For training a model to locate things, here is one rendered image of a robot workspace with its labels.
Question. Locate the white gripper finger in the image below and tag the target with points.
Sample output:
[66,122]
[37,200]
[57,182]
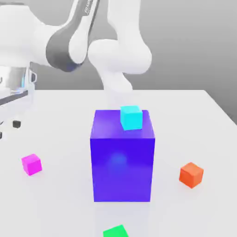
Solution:
[16,124]
[1,135]

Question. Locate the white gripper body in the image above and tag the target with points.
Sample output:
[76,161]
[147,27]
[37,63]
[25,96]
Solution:
[16,101]

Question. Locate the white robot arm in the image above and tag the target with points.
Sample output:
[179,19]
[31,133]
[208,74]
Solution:
[122,55]

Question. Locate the small magenta cube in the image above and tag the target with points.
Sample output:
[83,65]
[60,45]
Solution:
[31,164]

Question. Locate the small cyan cube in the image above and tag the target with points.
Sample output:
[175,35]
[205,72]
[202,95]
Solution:
[131,118]

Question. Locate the small green cube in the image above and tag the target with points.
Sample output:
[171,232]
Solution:
[115,232]

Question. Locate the small orange cube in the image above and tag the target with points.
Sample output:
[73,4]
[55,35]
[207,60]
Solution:
[191,175]

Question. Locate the large blue box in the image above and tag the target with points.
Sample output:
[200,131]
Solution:
[122,166]

